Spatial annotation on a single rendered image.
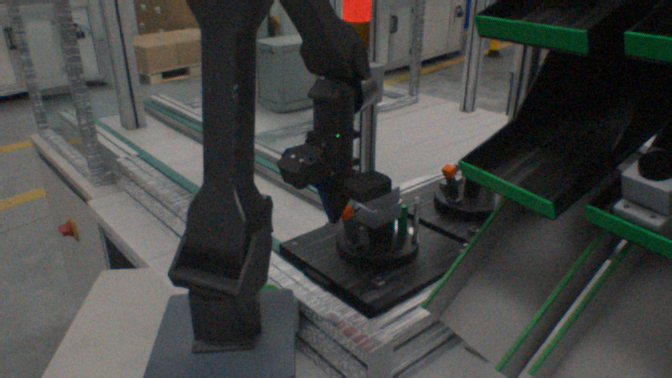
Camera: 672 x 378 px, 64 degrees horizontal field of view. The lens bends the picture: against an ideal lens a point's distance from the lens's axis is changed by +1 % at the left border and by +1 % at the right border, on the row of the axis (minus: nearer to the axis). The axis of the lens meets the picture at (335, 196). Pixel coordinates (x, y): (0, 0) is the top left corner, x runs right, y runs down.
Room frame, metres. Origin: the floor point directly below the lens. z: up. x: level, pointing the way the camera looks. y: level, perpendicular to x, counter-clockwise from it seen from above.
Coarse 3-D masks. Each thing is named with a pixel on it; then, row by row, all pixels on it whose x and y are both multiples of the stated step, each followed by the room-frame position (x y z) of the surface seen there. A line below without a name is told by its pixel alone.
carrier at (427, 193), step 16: (416, 192) 1.00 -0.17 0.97; (432, 192) 1.00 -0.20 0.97; (448, 192) 0.95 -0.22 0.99; (464, 192) 0.94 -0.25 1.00; (480, 192) 0.95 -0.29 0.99; (432, 208) 0.92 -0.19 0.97; (448, 208) 0.89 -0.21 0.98; (464, 208) 0.88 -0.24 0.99; (480, 208) 0.88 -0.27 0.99; (432, 224) 0.86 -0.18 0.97; (448, 224) 0.86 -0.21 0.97; (464, 224) 0.86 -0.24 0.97; (480, 224) 0.86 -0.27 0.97; (464, 240) 0.80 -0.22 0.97
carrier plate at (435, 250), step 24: (288, 240) 0.80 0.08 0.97; (312, 240) 0.80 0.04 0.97; (432, 240) 0.80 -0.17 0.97; (312, 264) 0.72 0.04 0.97; (336, 264) 0.72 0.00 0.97; (432, 264) 0.72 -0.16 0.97; (336, 288) 0.67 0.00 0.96; (360, 288) 0.66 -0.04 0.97; (384, 288) 0.66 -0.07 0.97; (408, 288) 0.66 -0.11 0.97
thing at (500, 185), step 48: (624, 48) 0.70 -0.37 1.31; (528, 96) 0.62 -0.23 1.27; (576, 96) 0.65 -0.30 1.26; (624, 96) 0.61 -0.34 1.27; (480, 144) 0.59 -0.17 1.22; (528, 144) 0.59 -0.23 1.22; (576, 144) 0.56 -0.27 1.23; (624, 144) 0.51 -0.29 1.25; (528, 192) 0.49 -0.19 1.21; (576, 192) 0.48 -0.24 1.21
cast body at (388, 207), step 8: (392, 184) 0.78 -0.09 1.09; (392, 192) 0.76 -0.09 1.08; (376, 200) 0.75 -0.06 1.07; (384, 200) 0.75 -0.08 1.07; (392, 200) 0.76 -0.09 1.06; (400, 200) 0.80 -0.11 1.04; (368, 208) 0.75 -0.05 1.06; (376, 208) 0.75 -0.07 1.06; (384, 208) 0.75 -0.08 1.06; (392, 208) 0.76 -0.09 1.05; (400, 208) 0.78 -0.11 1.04; (360, 216) 0.76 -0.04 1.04; (368, 216) 0.75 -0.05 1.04; (376, 216) 0.74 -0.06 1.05; (384, 216) 0.75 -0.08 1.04; (392, 216) 0.77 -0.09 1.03; (400, 216) 0.78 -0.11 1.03; (368, 224) 0.75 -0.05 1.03; (376, 224) 0.74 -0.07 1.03
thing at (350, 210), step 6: (354, 204) 0.75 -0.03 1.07; (348, 210) 0.72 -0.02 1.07; (354, 210) 0.73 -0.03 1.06; (342, 216) 0.72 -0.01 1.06; (348, 216) 0.72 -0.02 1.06; (348, 222) 0.72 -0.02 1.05; (348, 228) 0.73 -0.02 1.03; (354, 228) 0.73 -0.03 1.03; (348, 234) 0.73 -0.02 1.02; (354, 234) 0.73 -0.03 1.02; (354, 240) 0.73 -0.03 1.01
